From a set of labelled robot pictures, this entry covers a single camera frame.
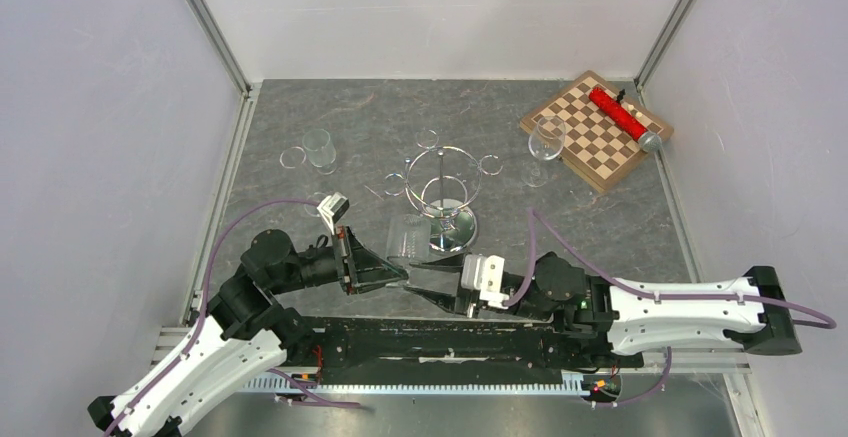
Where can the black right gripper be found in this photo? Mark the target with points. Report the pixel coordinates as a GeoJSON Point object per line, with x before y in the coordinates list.
{"type": "Point", "coordinates": [464, 301]}

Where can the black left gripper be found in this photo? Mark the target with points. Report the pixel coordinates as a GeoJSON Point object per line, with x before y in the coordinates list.
{"type": "Point", "coordinates": [364, 270]}

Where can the clear wine glass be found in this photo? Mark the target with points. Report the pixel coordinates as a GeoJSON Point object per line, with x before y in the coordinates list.
{"type": "Point", "coordinates": [545, 144]}
{"type": "Point", "coordinates": [320, 151]}
{"type": "Point", "coordinates": [408, 240]}
{"type": "Point", "coordinates": [301, 176]}

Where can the chrome wine glass rack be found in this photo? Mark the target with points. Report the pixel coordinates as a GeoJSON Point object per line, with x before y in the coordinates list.
{"type": "Point", "coordinates": [440, 182]}

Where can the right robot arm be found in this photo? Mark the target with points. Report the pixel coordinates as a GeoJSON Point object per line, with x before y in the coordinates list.
{"type": "Point", "coordinates": [624, 317]}

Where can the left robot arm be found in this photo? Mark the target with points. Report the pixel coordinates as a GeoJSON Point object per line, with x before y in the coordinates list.
{"type": "Point", "coordinates": [242, 332]}

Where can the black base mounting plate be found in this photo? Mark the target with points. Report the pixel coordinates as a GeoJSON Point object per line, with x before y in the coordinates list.
{"type": "Point", "coordinates": [349, 350]}

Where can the wooden chessboard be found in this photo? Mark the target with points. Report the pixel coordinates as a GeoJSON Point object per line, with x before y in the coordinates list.
{"type": "Point", "coordinates": [596, 149]}

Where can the red glitter microphone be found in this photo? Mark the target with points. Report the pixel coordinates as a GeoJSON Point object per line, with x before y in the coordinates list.
{"type": "Point", "coordinates": [647, 140]}

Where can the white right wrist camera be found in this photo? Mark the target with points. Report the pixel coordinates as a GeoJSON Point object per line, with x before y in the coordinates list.
{"type": "Point", "coordinates": [484, 274]}

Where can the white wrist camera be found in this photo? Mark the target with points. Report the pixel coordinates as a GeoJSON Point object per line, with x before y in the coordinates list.
{"type": "Point", "coordinates": [484, 274]}
{"type": "Point", "coordinates": [331, 209]}

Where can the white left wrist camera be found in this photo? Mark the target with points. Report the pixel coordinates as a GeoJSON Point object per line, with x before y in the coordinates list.
{"type": "Point", "coordinates": [331, 209]}

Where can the white cable duct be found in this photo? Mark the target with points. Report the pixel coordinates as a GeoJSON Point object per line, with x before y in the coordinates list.
{"type": "Point", "coordinates": [571, 385]}

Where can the aluminium frame rail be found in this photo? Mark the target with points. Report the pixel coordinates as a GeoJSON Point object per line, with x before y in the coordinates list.
{"type": "Point", "coordinates": [215, 35]}

